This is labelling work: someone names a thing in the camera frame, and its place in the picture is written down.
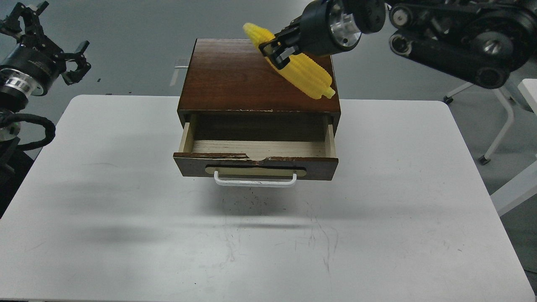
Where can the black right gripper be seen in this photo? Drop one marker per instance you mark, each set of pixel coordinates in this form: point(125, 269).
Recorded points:
point(324, 28)

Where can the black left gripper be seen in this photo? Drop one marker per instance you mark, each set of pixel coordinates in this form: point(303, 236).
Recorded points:
point(27, 71)

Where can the yellow corn cob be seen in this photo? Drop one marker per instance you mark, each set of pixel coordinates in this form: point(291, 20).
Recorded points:
point(303, 72)

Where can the wooden drawer with white handle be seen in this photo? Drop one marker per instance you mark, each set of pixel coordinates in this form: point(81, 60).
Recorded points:
point(258, 146)

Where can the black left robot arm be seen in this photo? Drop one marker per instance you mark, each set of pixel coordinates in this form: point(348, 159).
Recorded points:
point(21, 132)

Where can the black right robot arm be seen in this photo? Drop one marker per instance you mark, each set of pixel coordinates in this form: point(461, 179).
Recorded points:
point(478, 41)

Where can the dark wooden cabinet box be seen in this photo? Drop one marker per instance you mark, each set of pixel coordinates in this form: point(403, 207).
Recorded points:
point(230, 76)

